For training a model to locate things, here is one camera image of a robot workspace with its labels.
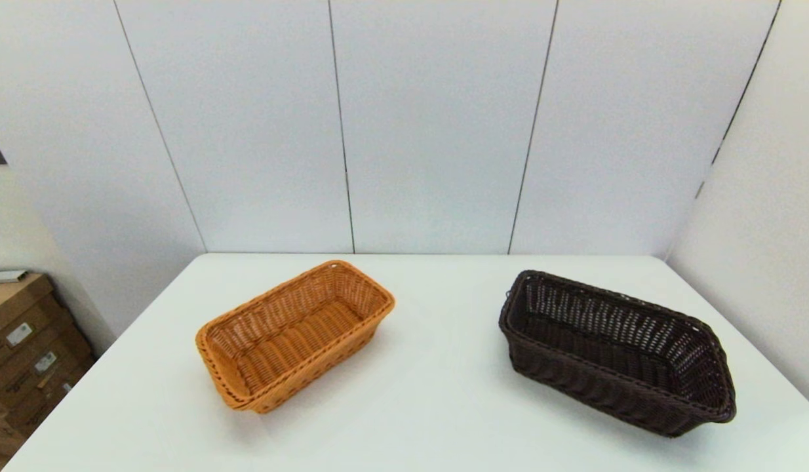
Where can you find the orange wicker basket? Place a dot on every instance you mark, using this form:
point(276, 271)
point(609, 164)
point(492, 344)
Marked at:
point(293, 334)

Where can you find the dark brown wicker basket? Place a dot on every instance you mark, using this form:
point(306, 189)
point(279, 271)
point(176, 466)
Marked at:
point(608, 354)

